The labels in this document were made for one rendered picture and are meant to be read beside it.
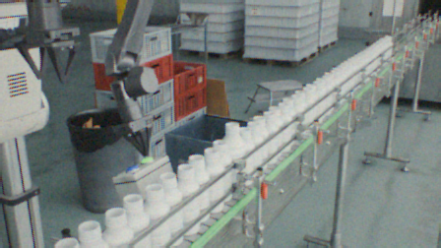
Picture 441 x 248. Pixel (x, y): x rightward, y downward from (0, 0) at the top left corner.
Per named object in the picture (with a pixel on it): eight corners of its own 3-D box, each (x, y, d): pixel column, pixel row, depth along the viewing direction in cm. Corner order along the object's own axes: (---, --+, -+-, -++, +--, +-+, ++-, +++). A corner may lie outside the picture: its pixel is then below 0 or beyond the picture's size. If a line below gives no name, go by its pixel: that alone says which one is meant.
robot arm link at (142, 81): (131, 60, 122) (103, 54, 116) (160, 49, 115) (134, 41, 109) (133, 103, 121) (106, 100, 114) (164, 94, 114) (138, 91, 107)
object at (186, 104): (176, 122, 429) (175, 99, 421) (141, 116, 446) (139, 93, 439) (207, 105, 480) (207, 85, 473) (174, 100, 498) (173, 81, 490)
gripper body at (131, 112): (157, 119, 120) (148, 93, 119) (132, 130, 112) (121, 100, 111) (140, 123, 124) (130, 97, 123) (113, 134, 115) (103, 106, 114)
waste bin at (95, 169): (110, 224, 300) (101, 133, 278) (61, 208, 321) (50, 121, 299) (153, 196, 337) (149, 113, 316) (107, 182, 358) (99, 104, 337)
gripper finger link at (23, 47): (44, 86, 83) (37, 32, 80) (18, 81, 86) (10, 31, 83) (73, 79, 88) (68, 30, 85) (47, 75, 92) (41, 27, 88)
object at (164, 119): (139, 148, 367) (138, 122, 360) (97, 141, 382) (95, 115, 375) (176, 125, 420) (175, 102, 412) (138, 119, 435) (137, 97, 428)
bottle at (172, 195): (171, 231, 109) (168, 167, 103) (188, 240, 105) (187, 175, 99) (152, 241, 104) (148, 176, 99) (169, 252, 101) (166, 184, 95)
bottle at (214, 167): (220, 216, 115) (220, 155, 109) (198, 213, 117) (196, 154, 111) (226, 205, 120) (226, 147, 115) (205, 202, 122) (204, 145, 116)
